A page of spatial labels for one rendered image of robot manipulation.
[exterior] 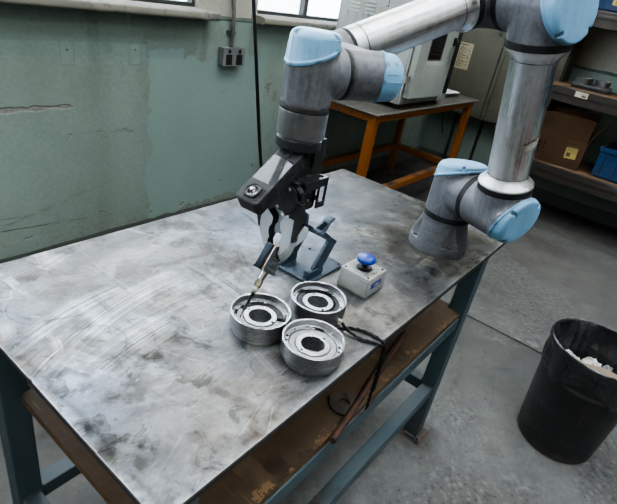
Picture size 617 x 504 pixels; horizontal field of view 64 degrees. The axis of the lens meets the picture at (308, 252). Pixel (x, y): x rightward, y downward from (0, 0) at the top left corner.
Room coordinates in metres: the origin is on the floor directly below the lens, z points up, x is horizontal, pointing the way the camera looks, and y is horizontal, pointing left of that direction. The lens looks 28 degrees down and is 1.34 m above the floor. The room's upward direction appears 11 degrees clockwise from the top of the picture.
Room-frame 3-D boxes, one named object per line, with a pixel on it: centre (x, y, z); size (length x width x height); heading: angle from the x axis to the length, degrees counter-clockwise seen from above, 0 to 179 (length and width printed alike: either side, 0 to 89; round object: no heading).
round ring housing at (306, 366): (0.64, -0.04, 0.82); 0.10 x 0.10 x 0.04
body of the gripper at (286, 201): (0.75, 0.04, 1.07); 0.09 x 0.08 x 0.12; 147
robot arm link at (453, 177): (1.17, -0.33, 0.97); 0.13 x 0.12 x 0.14; 35
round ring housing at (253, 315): (0.69, 0.06, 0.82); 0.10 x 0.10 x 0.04
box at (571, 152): (3.92, -1.79, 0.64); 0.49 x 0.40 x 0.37; 61
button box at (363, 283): (0.90, -0.12, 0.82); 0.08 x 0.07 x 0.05; 146
